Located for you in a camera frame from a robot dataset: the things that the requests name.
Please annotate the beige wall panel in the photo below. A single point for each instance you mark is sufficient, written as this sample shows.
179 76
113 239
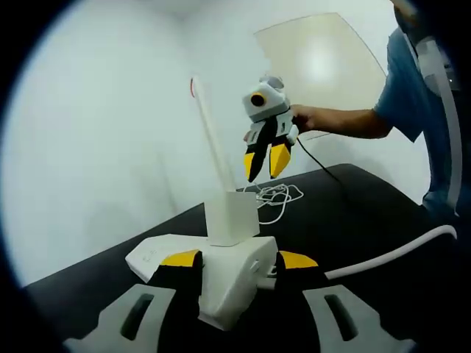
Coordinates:
331 55

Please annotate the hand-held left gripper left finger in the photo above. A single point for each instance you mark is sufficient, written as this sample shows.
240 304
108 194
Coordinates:
121 323

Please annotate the person in blue shirt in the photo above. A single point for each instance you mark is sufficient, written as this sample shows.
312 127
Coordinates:
401 92

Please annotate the grey worn device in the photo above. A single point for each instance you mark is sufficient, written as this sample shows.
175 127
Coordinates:
450 128

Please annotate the person's right hand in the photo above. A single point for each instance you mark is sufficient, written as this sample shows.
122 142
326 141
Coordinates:
309 117

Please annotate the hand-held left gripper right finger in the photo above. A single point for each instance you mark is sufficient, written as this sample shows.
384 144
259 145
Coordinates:
331 323

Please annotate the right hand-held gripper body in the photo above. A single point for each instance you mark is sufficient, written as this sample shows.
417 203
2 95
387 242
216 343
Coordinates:
268 103

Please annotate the white power strip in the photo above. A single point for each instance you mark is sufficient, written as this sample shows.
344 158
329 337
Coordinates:
228 279

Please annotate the white desk lamp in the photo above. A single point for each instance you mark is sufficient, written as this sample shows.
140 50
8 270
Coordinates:
217 147

